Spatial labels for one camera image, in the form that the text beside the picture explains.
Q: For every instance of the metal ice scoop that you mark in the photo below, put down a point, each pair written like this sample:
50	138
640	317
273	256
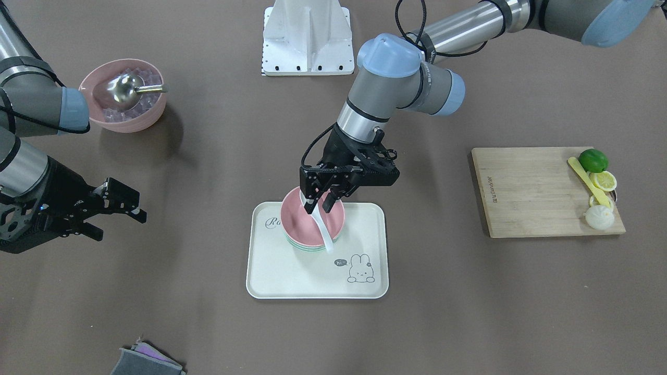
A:
124	92

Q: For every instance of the wooden cutting board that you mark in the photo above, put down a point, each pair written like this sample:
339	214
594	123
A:
533	192

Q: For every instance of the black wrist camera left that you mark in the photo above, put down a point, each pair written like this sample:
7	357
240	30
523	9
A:
376	163

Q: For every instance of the green lime toy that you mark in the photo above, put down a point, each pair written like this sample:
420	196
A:
593	160

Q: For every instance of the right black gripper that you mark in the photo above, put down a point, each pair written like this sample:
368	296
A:
61	196

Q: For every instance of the white ceramic spoon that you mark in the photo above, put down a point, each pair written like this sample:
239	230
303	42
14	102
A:
316	232

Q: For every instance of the grey purple folded cloth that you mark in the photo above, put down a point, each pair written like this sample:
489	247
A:
143	358

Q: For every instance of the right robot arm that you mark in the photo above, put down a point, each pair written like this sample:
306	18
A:
34	102

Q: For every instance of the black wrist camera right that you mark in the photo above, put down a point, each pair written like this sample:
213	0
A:
20	224

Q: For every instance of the mint green bowl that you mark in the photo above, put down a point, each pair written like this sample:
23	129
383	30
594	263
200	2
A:
306	248

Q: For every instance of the pink bowl with ice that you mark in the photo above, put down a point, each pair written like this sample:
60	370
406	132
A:
143	115

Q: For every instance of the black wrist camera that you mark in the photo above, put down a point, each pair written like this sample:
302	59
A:
20	224
376	163

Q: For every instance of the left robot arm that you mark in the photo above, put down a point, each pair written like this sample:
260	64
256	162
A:
398	72

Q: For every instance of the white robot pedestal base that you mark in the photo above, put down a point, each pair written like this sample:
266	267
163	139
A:
307	38

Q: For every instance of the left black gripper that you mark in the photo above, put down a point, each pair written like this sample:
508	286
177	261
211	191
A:
333	149

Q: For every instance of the cream rabbit tray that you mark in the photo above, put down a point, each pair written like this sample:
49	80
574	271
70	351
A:
358	268

